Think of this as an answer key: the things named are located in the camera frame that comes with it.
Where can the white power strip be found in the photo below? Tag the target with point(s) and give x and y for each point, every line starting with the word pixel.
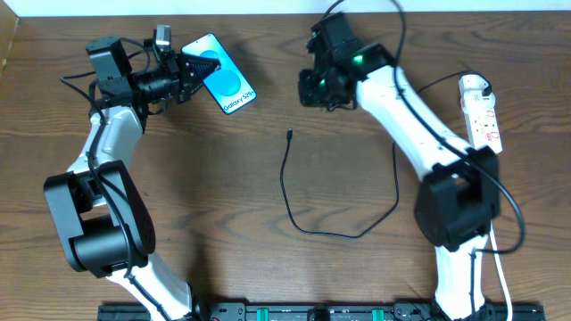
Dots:
pixel 483 130

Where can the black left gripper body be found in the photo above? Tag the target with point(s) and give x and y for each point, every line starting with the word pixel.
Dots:
pixel 182 77

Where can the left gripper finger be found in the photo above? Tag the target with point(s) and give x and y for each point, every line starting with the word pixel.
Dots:
pixel 199 65
pixel 198 77

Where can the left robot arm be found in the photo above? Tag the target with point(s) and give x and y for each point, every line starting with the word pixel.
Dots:
pixel 103 224

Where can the white charger plug adapter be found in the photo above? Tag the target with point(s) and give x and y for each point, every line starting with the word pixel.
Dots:
pixel 475 93

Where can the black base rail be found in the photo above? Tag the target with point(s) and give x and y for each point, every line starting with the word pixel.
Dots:
pixel 413 311

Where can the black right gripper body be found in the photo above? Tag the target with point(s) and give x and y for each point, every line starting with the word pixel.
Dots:
pixel 312 89

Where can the blue screen smartphone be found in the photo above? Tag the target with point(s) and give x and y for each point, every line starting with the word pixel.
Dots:
pixel 227 85

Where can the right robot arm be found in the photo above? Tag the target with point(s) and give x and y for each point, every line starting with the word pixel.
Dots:
pixel 456 200

